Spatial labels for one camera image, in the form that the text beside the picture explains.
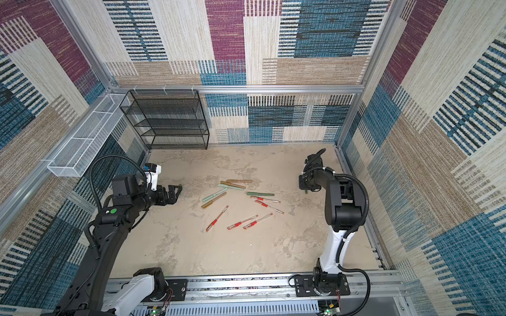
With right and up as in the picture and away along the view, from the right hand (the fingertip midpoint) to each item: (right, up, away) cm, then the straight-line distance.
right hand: (306, 186), depth 101 cm
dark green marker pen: (-25, -4, -2) cm, 25 cm away
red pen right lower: (-26, -15, -11) cm, 32 cm away
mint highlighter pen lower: (-46, -4, -2) cm, 46 cm away
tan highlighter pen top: (-34, +3, +3) cm, 34 cm away
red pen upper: (-18, -7, -4) cm, 20 cm away
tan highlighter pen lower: (-46, -6, -3) cm, 47 cm away
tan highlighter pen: (-33, 0, +1) cm, 33 cm away
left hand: (-58, +3, -25) cm, 63 cm away
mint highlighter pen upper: (-41, 0, +1) cm, 41 cm away
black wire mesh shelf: (-73, +36, +7) cm, 82 cm away
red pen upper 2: (-17, -10, -7) cm, 21 cm away
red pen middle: (-35, -16, -12) cm, 40 cm away
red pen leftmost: (-44, -15, -10) cm, 47 cm away
